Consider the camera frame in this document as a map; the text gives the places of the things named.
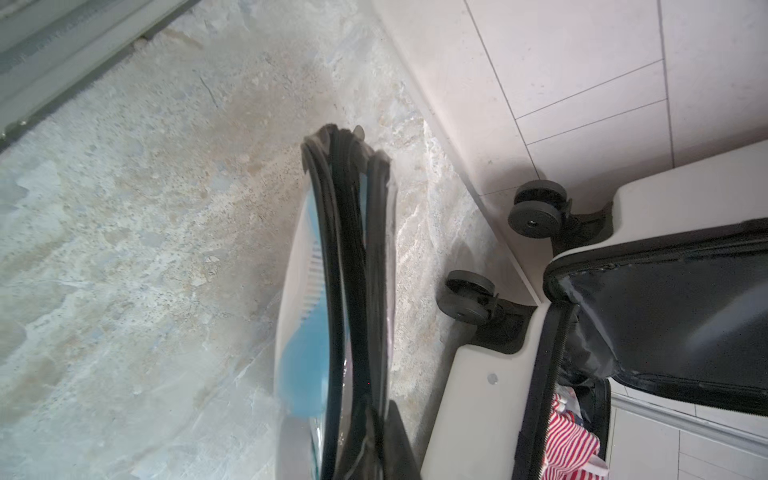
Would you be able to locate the aluminium rail frame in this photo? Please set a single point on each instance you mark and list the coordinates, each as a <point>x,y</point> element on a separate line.
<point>51,49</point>

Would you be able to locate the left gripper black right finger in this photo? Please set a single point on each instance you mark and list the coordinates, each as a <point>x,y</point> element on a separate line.
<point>399,462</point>

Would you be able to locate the clear black-trimmed toiletry pouch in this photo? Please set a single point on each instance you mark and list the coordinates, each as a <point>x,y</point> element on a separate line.
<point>335,326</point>

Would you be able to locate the red white striped garment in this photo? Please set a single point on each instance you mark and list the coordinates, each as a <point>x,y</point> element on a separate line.
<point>571,451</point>

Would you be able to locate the black and white open suitcase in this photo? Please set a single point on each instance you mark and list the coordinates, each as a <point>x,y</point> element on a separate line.
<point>661,295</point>

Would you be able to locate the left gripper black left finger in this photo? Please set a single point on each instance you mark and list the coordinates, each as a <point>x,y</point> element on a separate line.
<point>361,456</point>

